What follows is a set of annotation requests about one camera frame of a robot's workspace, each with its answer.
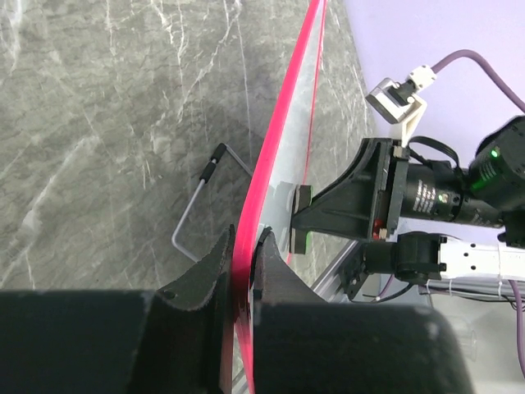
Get green whiteboard eraser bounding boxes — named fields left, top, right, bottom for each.
left=290, top=185, right=313, bottom=254

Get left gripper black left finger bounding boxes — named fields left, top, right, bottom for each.
left=1, top=228, right=235, bottom=393

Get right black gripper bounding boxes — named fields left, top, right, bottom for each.
left=303, top=137, right=463, bottom=241

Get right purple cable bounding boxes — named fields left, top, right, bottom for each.
left=375, top=49, right=525, bottom=370

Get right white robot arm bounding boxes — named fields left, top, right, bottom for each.
left=290, top=116, right=524, bottom=291

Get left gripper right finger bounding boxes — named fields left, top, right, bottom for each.
left=250, top=230, right=474, bottom=393

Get pink-framed whiteboard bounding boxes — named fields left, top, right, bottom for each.
left=231, top=1, right=326, bottom=393

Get metal whiteboard stand wire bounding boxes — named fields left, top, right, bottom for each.
left=171, top=142, right=253, bottom=263

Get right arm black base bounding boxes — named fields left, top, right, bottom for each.
left=340, top=234, right=414, bottom=304

